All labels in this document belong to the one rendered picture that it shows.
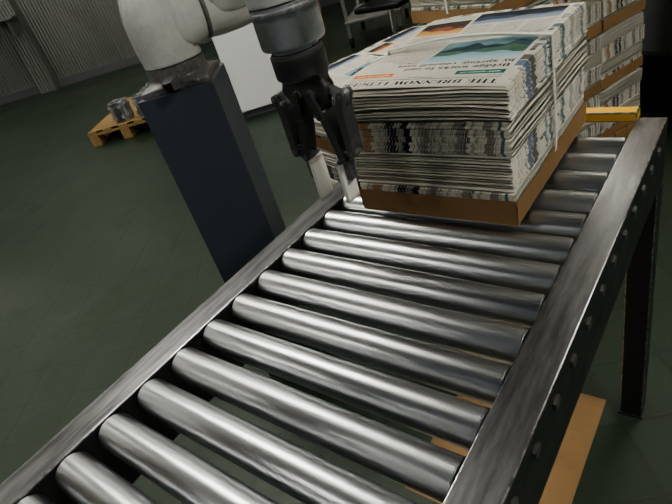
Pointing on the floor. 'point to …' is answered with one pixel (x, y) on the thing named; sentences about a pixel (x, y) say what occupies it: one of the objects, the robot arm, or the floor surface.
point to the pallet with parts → (120, 119)
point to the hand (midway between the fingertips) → (335, 179)
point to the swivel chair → (382, 9)
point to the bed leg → (639, 315)
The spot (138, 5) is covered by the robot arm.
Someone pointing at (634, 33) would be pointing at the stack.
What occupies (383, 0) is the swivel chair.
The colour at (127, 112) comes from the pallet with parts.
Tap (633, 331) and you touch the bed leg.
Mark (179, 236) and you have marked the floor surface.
